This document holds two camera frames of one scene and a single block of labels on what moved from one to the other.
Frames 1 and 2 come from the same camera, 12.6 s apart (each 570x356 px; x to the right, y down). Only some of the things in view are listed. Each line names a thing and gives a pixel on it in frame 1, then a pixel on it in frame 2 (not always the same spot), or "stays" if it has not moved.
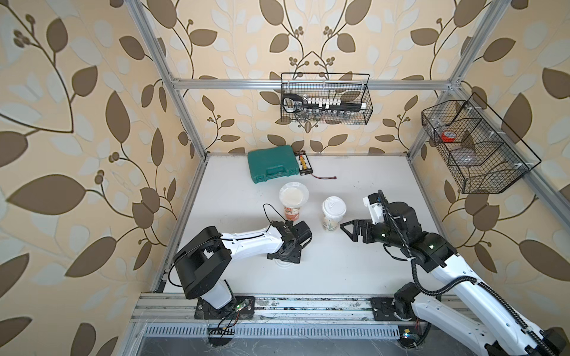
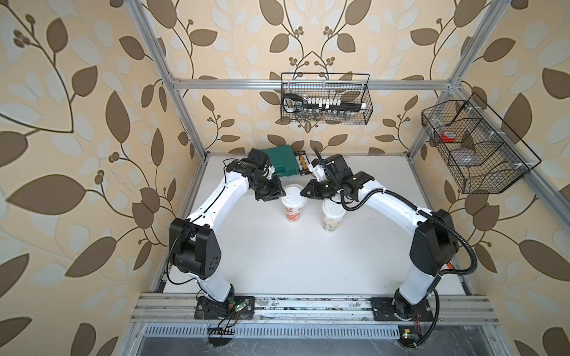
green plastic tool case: [272, 163] stays
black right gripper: [365, 223] to [312, 185]
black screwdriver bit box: [304, 165] stays
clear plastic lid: [283, 264] to [293, 199]
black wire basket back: [329, 98] stays
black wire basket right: [485, 154] stays
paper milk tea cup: [292, 213] stays
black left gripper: [296, 257] to [275, 190]
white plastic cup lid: [334, 207] stays
